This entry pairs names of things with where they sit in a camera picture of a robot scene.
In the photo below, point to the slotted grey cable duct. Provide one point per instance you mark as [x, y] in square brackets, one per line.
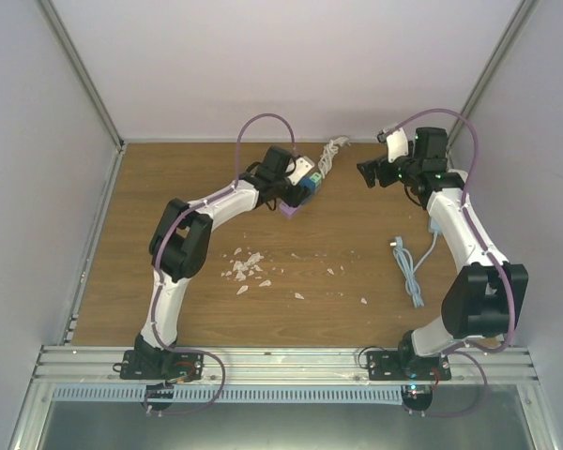
[232, 394]

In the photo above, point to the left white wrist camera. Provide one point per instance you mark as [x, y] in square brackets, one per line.
[298, 169]

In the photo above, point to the aluminium front rail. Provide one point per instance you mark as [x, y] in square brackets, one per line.
[265, 366]

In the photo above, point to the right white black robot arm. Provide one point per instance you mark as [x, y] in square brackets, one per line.
[486, 297]

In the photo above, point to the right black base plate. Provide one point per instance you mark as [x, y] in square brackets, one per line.
[384, 365]

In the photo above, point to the green plug adapter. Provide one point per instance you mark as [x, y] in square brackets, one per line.
[316, 178]

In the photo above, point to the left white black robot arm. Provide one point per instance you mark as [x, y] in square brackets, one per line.
[180, 243]

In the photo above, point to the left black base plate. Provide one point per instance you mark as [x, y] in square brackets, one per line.
[160, 365]

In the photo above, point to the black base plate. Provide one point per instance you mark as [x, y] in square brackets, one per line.
[384, 365]
[160, 365]

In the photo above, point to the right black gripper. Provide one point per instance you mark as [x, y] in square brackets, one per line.
[369, 173]

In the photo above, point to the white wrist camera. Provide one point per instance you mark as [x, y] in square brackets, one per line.
[396, 142]
[298, 169]

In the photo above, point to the blue cube plug adapter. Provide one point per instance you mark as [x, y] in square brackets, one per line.
[309, 189]

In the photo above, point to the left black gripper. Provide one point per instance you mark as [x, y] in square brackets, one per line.
[296, 199]

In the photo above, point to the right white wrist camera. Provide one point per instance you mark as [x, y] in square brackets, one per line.
[396, 142]

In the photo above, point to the white plastic debris pile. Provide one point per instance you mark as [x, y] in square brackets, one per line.
[246, 270]

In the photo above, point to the purple power strip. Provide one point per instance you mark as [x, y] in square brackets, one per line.
[289, 211]

